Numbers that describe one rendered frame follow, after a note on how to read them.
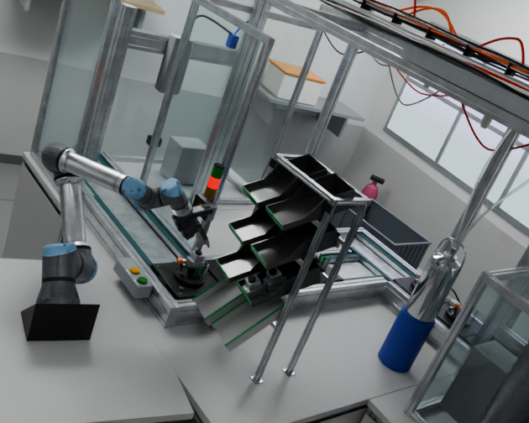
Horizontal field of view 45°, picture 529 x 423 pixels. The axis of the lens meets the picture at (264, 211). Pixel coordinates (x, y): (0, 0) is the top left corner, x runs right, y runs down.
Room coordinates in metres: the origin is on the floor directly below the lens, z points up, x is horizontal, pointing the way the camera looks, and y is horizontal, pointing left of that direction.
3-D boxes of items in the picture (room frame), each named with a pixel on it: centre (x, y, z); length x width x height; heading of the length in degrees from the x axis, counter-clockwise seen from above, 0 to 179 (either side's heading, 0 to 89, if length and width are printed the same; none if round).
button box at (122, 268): (2.27, 0.41, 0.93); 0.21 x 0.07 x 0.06; 45
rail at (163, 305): (2.45, 0.50, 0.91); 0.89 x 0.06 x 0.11; 45
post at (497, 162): (2.83, -0.88, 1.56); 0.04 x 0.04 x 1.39; 45
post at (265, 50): (2.60, 0.23, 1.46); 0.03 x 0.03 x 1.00; 45
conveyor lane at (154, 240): (2.59, 0.39, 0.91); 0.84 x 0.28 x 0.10; 45
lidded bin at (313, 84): (5.63, 0.17, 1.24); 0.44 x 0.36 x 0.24; 125
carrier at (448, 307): (2.94, -1.11, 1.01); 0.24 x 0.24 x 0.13; 45
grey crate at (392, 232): (4.26, -0.80, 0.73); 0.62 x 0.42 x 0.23; 45
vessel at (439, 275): (2.51, -0.79, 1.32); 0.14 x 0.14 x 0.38
